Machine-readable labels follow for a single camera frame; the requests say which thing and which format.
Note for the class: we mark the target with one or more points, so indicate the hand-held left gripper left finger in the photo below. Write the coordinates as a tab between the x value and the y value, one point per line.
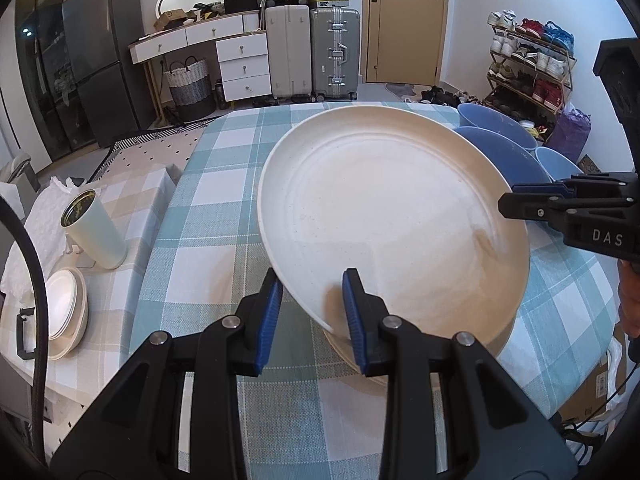
267	320

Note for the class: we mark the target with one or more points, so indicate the grey refrigerator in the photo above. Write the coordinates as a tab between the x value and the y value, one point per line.
105	60

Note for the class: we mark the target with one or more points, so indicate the light blue bowl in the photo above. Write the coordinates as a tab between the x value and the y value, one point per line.
557	165

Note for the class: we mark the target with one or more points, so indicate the wooden shoe rack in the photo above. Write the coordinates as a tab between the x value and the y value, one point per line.
530	60

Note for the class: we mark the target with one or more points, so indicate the person's right hand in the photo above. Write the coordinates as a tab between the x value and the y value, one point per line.
630	300

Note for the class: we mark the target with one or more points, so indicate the beige suitcase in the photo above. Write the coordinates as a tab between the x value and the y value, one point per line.
287	50

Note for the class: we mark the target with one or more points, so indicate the cream plate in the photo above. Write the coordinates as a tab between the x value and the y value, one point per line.
390	200
502	342

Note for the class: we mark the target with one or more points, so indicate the stack of small white plates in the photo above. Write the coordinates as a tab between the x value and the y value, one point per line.
77	342

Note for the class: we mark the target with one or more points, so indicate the patterned cardboard box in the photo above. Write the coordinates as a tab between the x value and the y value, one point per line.
588	165

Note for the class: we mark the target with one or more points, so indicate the black storage box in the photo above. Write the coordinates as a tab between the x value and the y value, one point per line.
241	3

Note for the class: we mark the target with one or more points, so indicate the white dressing desk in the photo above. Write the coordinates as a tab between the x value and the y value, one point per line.
200	35

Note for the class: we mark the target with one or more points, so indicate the small cardboard box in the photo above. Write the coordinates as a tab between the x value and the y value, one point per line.
170	18

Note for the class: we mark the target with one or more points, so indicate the white tumbler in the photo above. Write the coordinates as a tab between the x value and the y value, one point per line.
97	230

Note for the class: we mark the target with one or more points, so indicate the dark bottle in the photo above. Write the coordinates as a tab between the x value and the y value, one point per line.
220	96

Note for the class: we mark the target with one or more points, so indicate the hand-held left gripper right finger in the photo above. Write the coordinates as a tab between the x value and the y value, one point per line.
356	320

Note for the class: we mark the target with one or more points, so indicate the woven basket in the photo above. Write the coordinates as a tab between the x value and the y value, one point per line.
190	85

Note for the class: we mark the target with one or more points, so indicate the yellow black shoe box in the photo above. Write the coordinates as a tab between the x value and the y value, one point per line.
330	1

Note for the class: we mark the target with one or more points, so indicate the wooden door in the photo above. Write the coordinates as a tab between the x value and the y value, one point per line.
405	35

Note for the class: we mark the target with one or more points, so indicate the silver suitcase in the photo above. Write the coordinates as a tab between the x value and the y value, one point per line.
325	50

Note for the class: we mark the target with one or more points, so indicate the purple bag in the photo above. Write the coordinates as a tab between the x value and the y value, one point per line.
570	127

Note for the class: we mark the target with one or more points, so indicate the dark glass cabinet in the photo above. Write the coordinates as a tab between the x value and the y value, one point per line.
45	85

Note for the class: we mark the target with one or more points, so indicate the beige checked tablecloth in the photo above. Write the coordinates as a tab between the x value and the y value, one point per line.
130	200

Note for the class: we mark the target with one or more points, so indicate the pile of sandals and shoes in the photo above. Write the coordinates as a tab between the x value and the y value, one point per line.
440	95

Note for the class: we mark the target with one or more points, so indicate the grey door mat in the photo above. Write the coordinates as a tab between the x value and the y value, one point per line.
402	91

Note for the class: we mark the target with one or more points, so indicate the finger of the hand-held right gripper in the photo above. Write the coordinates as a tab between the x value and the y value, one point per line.
542	189
530	206

